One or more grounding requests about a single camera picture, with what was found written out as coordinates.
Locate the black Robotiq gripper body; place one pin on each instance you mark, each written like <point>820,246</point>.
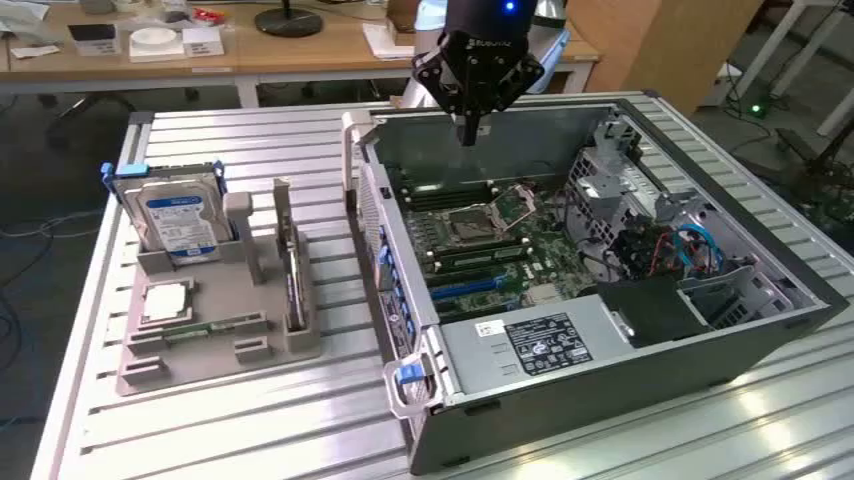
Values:
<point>483,50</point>

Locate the black graphics card metal bracket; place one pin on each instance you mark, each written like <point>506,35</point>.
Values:
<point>292,270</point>

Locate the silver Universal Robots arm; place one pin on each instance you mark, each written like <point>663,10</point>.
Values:
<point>423,85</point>

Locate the white paper stack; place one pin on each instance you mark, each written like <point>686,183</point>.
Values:
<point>387,42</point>

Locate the brown cardboard box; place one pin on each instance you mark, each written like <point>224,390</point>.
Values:
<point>401,15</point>

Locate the wooden cabinet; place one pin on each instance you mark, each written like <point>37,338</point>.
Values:
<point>667,50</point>

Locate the metal socket cover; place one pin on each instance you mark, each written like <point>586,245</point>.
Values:
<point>515,189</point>

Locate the black round lamp base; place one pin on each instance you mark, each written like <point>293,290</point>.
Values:
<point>288,22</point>

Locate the black RAM slot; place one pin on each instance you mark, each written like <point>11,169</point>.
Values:
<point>447,189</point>
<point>450,201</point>

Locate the perforated metal drive cage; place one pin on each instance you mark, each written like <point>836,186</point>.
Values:
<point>600,200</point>

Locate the white control box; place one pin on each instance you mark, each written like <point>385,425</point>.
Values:
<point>723,90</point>

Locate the CPU socket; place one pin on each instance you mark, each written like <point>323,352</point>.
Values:
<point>476,225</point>

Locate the white box with label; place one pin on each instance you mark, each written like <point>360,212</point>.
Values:
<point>201,42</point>

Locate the red and white packet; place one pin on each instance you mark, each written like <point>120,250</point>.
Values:
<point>207,16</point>

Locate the black adapter green light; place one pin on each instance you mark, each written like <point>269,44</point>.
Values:
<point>755,109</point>

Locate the green motherboard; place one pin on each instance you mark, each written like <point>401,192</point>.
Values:
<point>554,250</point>

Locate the black installed RAM stick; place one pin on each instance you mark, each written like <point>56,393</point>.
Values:
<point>483,256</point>

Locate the blue expansion slot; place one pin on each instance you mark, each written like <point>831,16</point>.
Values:
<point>467,289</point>

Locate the silver chipset heatsink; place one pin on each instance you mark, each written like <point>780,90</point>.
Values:
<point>546,296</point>

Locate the dark floor equipment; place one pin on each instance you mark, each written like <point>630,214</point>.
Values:
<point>820,165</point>

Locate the hard disk with blue carrier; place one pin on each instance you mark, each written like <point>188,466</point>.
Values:
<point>173,220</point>

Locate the white box black top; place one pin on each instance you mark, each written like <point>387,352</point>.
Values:
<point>95,40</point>

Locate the black office chair base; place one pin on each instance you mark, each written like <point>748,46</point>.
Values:
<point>87,107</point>

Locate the wooden desk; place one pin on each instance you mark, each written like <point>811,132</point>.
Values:
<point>80,67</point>

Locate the grey metal disk bay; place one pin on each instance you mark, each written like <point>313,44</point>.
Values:
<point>734,300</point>

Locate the grey plastic parts rack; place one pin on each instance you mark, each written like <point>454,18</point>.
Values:
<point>220,300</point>

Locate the grey power supply unit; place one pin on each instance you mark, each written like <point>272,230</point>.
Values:
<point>480,360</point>

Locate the white note card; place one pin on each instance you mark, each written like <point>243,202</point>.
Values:
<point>33,51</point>

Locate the silver CPU chip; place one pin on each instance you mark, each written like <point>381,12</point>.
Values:
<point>165,304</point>

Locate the blue case latch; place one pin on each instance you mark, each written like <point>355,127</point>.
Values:
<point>408,376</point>

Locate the clear bag with papers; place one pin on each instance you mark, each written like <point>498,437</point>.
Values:
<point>23,12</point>

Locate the green RAM stick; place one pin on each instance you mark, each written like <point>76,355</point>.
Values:
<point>200,330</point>

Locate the open dark grey PC case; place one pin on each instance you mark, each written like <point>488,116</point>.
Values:
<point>600,400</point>

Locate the white table frame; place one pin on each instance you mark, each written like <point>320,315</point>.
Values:
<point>776,90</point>

